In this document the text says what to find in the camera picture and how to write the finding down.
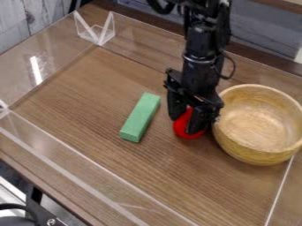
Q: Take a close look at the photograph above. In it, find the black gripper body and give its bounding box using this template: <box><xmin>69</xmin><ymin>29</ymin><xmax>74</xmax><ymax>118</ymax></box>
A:
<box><xmin>164</xmin><ymin>55</ymin><xmax>224</xmax><ymax>112</ymax></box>

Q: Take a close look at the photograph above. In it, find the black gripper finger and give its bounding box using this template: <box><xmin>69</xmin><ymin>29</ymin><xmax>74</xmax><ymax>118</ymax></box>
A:
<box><xmin>185</xmin><ymin>105</ymin><xmax>216</xmax><ymax>135</ymax></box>
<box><xmin>165</xmin><ymin>90</ymin><xmax>185</xmax><ymax>121</ymax></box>

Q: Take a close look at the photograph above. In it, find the red plush strawberry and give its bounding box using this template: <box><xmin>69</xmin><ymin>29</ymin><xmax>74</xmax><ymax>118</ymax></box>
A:
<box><xmin>172</xmin><ymin>107</ymin><xmax>205</xmax><ymax>139</ymax></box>

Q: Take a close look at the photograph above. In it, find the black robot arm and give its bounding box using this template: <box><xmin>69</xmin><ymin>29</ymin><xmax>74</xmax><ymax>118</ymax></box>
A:
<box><xmin>145</xmin><ymin>0</ymin><xmax>232</xmax><ymax>139</ymax></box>

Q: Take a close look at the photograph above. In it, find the wooden bowl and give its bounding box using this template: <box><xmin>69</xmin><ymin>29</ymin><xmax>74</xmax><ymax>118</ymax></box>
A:
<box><xmin>212</xmin><ymin>84</ymin><xmax>302</xmax><ymax>166</ymax></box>

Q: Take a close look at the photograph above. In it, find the green rectangular block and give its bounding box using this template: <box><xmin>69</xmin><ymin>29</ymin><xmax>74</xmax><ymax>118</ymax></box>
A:
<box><xmin>118</xmin><ymin>93</ymin><xmax>160</xmax><ymax>142</ymax></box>

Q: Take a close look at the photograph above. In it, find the clear acrylic tray wall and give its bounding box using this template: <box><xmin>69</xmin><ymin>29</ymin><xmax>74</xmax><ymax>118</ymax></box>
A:
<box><xmin>0</xmin><ymin>7</ymin><xmax>302</xmax><ymax>226</ymax></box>

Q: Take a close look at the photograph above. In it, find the black table leg bracket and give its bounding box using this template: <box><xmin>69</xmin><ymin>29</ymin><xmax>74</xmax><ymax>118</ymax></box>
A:
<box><xmin>25</xmin><ymin>187</ymin><xmax>66</xmax><ymax>226</ymax></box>

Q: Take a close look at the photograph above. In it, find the black cable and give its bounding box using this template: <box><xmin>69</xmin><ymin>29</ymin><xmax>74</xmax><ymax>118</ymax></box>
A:
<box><xmin>0</xmin><ymin>201</ymin><xmax>30</xmax><ymax>226</ymax></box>

